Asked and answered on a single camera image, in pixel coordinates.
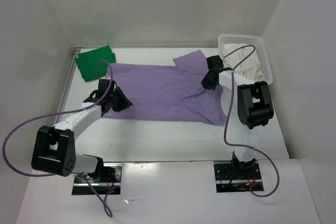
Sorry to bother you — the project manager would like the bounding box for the purple t shirt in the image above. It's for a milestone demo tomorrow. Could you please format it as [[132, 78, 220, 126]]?
[[104, 50, 226, 126]]

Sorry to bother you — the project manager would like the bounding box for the green t shirt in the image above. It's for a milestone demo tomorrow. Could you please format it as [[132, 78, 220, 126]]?
[[75, 45, 116, 82]]

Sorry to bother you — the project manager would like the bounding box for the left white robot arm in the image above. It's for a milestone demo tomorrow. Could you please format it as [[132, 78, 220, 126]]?
[[31, 79, 132, 182]]

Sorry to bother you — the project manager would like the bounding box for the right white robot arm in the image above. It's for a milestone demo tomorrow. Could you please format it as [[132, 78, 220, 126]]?
[[201, 56, 274, 178]]

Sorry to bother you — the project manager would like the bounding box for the white cloth in basket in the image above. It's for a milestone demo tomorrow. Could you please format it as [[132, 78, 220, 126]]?
[[221, 44, 266, 81]]

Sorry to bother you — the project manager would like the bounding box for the white plastic basket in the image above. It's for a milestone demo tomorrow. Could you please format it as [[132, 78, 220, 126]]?
[[218, 34, 273, 85]]

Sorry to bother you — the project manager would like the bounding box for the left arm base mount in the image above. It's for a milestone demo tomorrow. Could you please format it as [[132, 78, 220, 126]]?
[[71, 163, 123, 196]]

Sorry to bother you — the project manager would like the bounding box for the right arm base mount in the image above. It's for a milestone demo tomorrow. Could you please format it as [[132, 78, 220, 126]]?
[[213, 161, 264, 193]]

